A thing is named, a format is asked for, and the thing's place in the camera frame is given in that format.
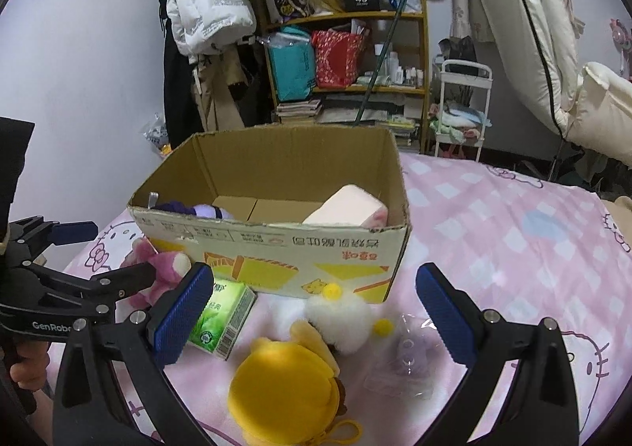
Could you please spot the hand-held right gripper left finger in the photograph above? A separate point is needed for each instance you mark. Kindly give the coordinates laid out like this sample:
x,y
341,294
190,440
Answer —
x,y
182,313

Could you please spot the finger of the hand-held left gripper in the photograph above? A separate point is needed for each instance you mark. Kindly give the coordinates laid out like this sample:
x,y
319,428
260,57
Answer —
x,y
123,278
74,232

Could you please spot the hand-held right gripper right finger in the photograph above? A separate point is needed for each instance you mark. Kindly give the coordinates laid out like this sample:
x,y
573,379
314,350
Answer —
x,y
444,317

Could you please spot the green tissue pack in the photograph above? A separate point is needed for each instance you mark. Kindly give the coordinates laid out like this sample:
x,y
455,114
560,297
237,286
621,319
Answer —
x,y
222,317

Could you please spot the pink plush toy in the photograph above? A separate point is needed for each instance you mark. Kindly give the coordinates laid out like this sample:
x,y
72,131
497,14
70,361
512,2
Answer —
x,y
163,268

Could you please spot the clear plastic bag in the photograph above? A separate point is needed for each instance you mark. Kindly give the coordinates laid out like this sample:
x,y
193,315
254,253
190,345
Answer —
x,y
410,347

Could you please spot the printed cardboard box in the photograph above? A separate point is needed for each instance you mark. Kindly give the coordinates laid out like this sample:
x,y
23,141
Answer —
x,y
276,248

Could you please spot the yellow plush pouch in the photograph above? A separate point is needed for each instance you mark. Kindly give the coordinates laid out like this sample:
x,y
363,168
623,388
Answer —
x,y
281,387

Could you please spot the person's left hand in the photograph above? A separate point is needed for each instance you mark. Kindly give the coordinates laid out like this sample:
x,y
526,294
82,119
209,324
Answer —
x,y
28,367

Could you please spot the pink cartoon cat bed sheet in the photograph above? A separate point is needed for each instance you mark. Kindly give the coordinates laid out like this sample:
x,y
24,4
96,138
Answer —
x,y
518,253

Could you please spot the purple plush toy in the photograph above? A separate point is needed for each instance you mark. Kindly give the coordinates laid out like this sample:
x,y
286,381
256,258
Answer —
x,y
207,210

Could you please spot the plastic bag of toys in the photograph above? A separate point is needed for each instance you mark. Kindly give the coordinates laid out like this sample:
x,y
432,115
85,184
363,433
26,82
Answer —
x,y
157,135

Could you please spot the pink plush cube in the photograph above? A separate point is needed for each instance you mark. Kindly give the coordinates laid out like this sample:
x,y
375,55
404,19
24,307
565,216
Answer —
x,y
340,206

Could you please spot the black coat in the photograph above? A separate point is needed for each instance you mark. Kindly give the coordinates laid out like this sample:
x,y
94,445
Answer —
x,y
175,81

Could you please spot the beige coat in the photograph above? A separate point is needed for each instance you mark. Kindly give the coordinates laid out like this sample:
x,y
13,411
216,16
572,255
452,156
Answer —
x,y
217,100

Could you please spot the brown blanket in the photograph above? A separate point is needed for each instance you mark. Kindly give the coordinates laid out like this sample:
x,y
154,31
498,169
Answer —
x,y
621,206

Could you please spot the pile of books and papers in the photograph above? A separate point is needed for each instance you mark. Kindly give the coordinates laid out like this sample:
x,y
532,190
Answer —
x,y
375,120

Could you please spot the stack of books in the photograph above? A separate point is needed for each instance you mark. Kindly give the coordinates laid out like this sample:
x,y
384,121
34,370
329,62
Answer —
x,y
298,110

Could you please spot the row of small bottles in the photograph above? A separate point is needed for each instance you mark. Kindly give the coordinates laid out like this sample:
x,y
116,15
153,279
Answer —
x,y
400,73

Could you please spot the white trolley cart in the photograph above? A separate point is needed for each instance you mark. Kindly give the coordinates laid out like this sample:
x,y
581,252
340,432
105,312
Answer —
x,y
464,68

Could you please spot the green pole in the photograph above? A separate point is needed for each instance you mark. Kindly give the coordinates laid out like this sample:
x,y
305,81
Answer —
x,y
380,66

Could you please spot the teal bag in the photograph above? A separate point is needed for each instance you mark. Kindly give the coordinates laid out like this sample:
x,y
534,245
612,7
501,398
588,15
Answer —
x,y
291,68

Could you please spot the dark bag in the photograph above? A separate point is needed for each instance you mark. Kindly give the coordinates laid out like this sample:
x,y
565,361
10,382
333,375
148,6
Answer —
x,y
459,50

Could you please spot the red patterned bag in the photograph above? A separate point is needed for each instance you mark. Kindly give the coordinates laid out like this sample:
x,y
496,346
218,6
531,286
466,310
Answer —
x,y
338,58

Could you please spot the cream padded chair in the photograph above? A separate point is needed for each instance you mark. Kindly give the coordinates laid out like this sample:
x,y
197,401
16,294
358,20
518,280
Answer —
x,y
523,31

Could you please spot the wooden shelf rack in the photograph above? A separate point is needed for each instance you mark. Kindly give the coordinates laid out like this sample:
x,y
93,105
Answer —
x,y
345,17

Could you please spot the pink fan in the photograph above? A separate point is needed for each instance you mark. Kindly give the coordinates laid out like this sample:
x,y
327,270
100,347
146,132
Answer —
x,y
621,39

